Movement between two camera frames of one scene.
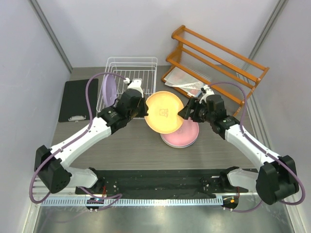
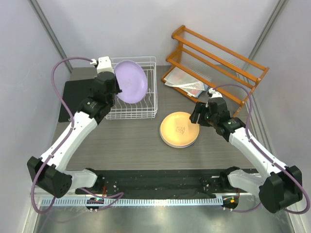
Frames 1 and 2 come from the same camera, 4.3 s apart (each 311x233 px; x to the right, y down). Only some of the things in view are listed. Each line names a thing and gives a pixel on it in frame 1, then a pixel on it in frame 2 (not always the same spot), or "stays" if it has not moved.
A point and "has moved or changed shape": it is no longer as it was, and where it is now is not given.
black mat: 74,106 stays
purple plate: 110,89 has moved or changed shape
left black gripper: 145,108 to 118,88
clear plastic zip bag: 188,83 stays
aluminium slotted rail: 181,202 stays
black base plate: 161,182 stays
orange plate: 163,117 to 177,128
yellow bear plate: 161,137 stays
